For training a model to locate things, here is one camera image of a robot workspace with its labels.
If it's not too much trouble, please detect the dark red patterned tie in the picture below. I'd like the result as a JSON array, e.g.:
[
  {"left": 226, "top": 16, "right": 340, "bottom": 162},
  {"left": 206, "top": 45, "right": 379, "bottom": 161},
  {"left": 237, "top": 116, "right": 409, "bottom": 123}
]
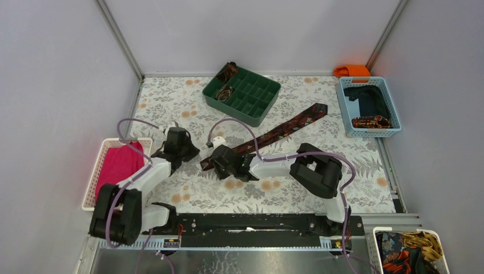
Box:
[{"left": 200, "top": 103, "right": 328, "bottom": 171}]

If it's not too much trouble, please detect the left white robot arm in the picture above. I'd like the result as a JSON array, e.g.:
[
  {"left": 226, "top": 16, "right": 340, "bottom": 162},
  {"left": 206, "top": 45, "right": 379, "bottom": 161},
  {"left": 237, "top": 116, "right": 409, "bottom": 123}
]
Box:
[{"left": 88, "top": 127, "right": 200, "bottom": 248}]

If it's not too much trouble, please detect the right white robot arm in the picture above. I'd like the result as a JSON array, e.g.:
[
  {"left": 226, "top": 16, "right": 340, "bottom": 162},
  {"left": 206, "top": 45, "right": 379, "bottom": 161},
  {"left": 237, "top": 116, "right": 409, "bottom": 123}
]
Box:
[{"left": 210, "top": 143, "right": 354, "bottom": 235}]

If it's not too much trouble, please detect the floral tablecloth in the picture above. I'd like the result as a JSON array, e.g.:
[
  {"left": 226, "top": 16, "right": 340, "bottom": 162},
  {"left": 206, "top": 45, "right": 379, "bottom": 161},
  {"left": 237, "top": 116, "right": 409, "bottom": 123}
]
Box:
[{"left": 130, "top": 76, "right": 396, "bottom": 214}]

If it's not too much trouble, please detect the magenta cloth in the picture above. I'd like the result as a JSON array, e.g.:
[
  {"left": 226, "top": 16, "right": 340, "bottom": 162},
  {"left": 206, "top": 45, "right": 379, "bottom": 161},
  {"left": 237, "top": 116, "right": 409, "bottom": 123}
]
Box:
[{"left": 95, "top": 145, "right": 144, "bottom": 201}]

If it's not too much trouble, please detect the green compartment organizer tray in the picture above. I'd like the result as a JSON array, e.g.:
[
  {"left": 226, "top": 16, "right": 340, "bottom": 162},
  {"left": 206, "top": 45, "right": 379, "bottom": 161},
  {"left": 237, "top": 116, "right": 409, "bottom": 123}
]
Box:
[{"left": 203, "top": 64, "right": 281, "bottom": 127}]

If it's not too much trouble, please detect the striped rolled tie in tray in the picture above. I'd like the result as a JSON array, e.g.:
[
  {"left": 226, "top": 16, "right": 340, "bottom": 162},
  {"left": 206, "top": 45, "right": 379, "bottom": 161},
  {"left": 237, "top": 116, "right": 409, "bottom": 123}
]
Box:
[{"left": 215, "top": 85, "right": 235, "bottom": 102}]

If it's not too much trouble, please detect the brown rolled tie back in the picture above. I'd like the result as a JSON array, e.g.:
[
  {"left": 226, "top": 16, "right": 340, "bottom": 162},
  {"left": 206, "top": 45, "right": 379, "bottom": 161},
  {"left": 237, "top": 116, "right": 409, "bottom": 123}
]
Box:
[{"left": 216, "top": 62, "right": 239, "bottom": 83}]

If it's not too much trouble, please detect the white basket left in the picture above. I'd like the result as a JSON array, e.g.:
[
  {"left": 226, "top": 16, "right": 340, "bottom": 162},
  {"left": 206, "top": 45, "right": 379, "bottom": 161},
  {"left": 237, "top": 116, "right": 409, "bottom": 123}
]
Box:
[{"left": 81, "top": 138, "right": 153, "bottom": 212}]

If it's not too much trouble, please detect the white basket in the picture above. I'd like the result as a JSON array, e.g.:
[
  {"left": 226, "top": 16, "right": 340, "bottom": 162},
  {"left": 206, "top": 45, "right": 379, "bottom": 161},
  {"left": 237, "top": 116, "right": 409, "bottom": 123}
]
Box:
[
  {"left": 366, "top": 227, "right": 449, "bottom": 273},
  {"left": 81, "top": 138, "right": 153, "bottom": 212}
]

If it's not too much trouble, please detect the light blue plastic basket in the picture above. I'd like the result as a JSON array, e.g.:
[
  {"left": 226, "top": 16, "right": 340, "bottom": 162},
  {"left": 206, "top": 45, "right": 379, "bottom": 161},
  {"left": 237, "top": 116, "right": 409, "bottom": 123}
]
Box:
[{"left": 337, "top": 76, "right": 402, "bottom": 138}]

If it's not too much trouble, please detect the orange cloth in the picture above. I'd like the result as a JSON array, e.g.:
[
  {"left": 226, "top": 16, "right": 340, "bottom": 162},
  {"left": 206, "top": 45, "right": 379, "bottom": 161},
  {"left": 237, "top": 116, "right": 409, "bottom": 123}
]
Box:
[{"left": 333, "top": 65, "right": 371, "bottom": 83}]

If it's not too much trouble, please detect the dark navy cloth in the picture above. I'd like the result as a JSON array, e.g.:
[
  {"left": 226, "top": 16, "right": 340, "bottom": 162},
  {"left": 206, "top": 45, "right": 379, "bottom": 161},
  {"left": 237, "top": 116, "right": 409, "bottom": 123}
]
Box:
[{"left": 344, "top": 85, "right": 390, "bottom": 119}]

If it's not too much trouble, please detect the colourful patterned tie in basket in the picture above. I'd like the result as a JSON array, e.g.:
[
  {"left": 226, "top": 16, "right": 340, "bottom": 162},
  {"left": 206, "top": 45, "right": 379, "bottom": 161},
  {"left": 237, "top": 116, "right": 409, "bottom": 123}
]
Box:
[{"left": 352, "top": 115, "right": 392, "bottom": 128}]

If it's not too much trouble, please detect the white basket bottom right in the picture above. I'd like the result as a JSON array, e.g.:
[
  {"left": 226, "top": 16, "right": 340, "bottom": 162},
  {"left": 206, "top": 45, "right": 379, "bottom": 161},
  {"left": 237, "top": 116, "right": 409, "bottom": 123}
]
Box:
[{"left": 366, "top": 227, "right": 449, "bottom": 273}]

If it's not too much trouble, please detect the orange black floral tie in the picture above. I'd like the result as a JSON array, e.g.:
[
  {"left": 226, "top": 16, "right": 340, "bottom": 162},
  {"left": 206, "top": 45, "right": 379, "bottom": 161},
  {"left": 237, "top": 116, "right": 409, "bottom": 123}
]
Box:
[{"left": 376, "top": 232, "right": 429, "bottom": 273}]

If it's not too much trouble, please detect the gold yellow tie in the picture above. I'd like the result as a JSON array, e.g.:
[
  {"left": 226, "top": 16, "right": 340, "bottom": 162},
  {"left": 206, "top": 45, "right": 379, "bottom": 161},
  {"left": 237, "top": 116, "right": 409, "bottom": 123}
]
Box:
[{"left": 402, "top": 231, "right": 444, "bottom": 262}]

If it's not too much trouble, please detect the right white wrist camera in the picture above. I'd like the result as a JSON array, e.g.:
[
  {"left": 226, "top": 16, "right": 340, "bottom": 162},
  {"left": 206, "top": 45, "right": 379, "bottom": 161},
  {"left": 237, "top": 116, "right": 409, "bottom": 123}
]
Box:
[{"left": 206, "top": 136, "right": 227, "bottom": 149}]

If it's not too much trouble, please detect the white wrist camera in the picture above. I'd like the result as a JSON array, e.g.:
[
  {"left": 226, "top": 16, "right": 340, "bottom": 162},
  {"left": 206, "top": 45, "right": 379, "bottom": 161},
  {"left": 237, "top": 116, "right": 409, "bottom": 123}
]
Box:
[
  {"left": 163, "top": 120, "right": 179, "bottom": 131},
  {"left": 206, "top": 136, "right": 227, "bottom": 149}
]

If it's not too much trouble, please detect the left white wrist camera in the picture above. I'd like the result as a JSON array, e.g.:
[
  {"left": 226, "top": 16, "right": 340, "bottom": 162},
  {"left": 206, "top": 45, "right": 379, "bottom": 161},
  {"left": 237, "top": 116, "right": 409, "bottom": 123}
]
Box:
[{"left": 163, "top": 120, "right": 179, "bottom": 131}]

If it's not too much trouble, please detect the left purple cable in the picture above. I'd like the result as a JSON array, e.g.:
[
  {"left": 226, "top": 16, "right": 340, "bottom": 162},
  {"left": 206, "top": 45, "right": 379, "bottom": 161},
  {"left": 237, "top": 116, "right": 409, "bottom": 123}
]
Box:
[{"left": 104, "top": 118, "right": 175, "bottom": 274}]

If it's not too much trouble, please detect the purple cable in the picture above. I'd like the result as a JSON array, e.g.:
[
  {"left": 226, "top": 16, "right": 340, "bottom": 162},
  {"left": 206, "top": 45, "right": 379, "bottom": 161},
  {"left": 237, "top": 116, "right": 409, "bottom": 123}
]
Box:
[
  {"left": 207, "top": 118, "right": 368, "bottom": 274},
  {"left": 104, "top": 118, "right": 175, "bottom": 274}
]

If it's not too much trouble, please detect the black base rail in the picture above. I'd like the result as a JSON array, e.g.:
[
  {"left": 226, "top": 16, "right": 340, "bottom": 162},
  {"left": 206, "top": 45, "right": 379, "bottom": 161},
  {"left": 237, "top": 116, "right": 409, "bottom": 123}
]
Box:
[{"left": 153, "top": 213, "right": 365, "bottom": 248}]

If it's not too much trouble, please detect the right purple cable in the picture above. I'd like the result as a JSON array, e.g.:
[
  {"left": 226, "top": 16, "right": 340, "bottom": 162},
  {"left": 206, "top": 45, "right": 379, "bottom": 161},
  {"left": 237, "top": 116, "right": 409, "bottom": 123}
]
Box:
[{"left": 207, "top": 118, "right": 368, "bottom": 274}]

